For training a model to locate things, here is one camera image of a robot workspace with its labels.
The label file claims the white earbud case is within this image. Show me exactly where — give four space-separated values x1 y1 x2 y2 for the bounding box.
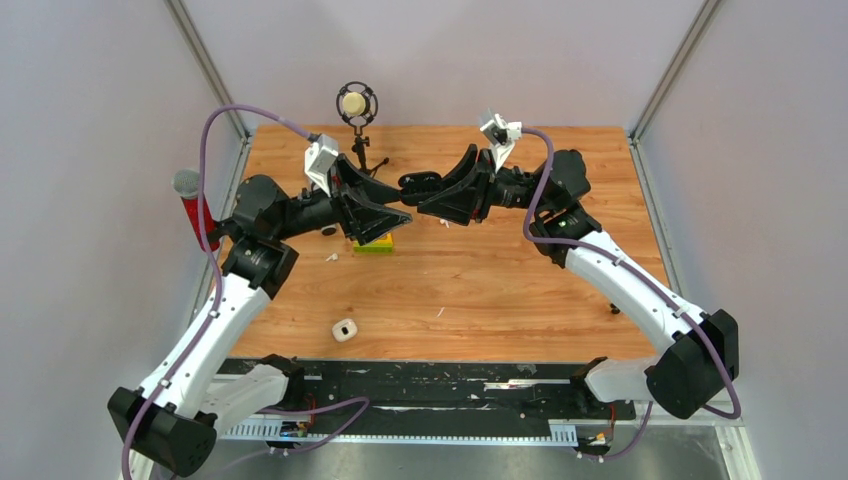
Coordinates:
331 318 359 343

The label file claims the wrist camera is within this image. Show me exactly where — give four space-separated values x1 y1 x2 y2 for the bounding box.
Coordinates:
479 109 523 172
304 134 339 195

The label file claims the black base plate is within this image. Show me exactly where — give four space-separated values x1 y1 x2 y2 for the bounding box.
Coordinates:
218 358 637 439

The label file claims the silver glitter microphone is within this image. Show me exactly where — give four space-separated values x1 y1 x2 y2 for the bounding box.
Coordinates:
320 224 338 236

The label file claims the black tripod stand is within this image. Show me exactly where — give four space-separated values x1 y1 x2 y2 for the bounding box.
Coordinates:
352 126 390 178

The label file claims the yellow green triangle toy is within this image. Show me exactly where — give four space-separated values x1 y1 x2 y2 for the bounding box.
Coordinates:
353 233 395 254

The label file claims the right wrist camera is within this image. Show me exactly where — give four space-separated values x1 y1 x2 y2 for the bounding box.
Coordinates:
479 109 523 172

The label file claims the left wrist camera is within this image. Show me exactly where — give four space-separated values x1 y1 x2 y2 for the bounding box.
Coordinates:
304 134 339 195

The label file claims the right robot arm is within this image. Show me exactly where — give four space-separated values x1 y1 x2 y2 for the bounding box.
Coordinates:
417 145 741 419

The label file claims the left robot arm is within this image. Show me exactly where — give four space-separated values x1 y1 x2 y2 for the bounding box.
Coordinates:
107 156 411 477

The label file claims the red glitter microphone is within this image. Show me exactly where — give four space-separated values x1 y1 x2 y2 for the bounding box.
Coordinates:
171 169 217 246

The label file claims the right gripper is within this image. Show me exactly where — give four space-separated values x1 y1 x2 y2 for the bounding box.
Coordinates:
416 145 552 225

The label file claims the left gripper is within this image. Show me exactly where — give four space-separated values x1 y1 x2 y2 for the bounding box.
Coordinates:
272 153 411 245

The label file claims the cream microphone in shockmount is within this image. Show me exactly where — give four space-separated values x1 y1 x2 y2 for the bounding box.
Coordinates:
336 81 379 128

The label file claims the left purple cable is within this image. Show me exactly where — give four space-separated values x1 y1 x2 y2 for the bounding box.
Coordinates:
121 103 371 480

